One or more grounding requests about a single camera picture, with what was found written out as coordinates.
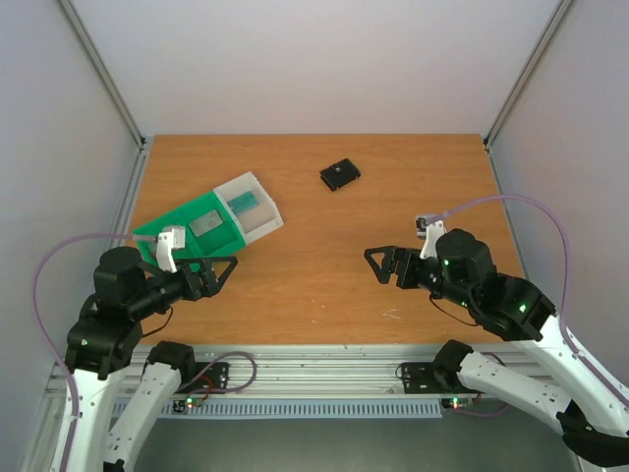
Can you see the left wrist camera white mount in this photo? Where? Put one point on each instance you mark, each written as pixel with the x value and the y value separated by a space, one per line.
pixel 171 238

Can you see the green plastic sorting bin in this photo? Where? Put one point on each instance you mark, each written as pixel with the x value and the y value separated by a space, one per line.
pixel 222 241

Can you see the left small circuit board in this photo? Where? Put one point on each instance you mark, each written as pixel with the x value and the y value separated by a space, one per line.
pixel 186 404

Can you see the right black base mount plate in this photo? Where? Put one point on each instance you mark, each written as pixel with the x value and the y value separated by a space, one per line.
pixel 419 378

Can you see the grey card in green bin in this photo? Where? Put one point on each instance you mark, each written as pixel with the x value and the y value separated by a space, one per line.
pixel 206 222

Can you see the teal card in white bin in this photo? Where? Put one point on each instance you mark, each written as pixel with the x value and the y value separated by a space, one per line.
pixel 243 203

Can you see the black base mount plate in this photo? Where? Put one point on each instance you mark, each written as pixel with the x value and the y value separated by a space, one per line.
pixel 419 378
pixel 215 379

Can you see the small circuit board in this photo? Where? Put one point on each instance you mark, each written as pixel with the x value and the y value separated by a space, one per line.
pixel 458 403
pixel 186 404

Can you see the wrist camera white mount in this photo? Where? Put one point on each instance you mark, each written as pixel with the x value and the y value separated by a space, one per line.
pixel 171 238
pixel 429 229

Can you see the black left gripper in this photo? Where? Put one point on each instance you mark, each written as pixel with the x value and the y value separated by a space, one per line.
pixel 211 285

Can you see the grey slotted cable duct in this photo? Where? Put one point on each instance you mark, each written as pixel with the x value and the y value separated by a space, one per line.
pixel 265 409

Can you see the black card holder wallet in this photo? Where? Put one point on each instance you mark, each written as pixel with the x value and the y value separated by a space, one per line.
pixel 339 174

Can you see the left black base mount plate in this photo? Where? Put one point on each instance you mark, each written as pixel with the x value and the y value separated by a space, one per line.
pixel 215 379

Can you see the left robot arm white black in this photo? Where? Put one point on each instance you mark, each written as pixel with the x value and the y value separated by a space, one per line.
pixel 100 346

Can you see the left aluminium frame post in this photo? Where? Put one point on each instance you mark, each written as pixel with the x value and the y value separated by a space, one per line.
pixel 88 45

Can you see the aluminium rail front frame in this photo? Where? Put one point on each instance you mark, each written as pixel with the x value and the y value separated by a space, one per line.
pixel 317 371

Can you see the right aluminium frame post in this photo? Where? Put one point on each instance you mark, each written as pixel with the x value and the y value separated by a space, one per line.
pixel 550 30

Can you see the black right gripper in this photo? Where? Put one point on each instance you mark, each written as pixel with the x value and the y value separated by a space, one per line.
pixel 406 267

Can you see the white translucent plastic bin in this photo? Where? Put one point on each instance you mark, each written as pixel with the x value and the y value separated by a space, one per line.
pixel 259 221

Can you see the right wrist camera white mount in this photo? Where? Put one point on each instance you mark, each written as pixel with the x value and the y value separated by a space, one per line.
pixel 429 229

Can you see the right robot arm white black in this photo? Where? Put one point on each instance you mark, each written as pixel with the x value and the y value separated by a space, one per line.
pixel 583 401

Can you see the right small circuit board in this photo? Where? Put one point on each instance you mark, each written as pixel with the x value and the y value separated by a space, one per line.
pixel 458 403

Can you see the aluminium frame post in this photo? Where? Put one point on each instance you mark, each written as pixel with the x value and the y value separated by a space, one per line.
pixel 88 45
pixel 550 30

